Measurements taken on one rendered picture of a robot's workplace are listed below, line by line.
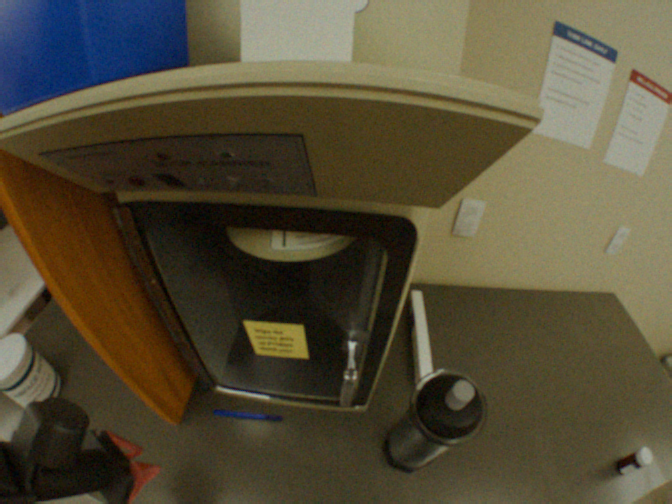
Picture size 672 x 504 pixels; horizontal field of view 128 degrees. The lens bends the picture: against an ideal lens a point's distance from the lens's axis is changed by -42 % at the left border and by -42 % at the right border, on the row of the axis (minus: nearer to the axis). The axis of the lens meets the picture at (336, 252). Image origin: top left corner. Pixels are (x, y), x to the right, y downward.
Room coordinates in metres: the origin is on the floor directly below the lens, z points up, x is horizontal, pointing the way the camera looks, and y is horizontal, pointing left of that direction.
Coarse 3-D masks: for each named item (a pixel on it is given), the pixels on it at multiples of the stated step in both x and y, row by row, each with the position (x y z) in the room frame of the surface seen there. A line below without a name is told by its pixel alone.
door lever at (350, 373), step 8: (344, 344) 0.20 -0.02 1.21; (352, 344) 0.20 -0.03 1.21; (352, 352) 0.19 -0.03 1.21; (352, 360) 0.18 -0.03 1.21; (352, 368) 0.17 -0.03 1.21; (344, 376) 0.16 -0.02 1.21; (352, 376) 0.16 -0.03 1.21; (344, 384) 0.16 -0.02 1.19; (352, 384) 0.15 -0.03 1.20; (344, 392) 0.16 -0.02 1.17; (352, 392) 0.16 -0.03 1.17; (344, 400) 0.16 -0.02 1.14
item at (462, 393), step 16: (432, 384) 0.16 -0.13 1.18; (448, 384) 0.16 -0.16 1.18; (464, 384) 0.15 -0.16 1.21; (432, 400) 0.14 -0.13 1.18; (448, 400) 0.14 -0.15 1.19; (464, 400) 0.13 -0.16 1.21; (480, 400) 0.14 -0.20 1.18; (432, 416) 0.12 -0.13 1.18; (448, 416) 0.12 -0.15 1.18; (464, 416) 0.12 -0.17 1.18; (480, 416) 0.12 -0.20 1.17; (448, 432) 0.10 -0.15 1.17; (464, 432) 0.10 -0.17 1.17
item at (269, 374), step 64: (192, 256) 0.21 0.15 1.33; (256, 256) 0.21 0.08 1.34; (320, 256) 0.21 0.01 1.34; (384, 256) 0.21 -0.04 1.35; (192, 320) 0.21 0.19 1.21; (256, 320) 0.21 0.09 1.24; (320, 320) 0.21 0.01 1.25; (384, 320) 0.20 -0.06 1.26; (256, 384) 0.21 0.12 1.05; (320, 384) 0.21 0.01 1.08
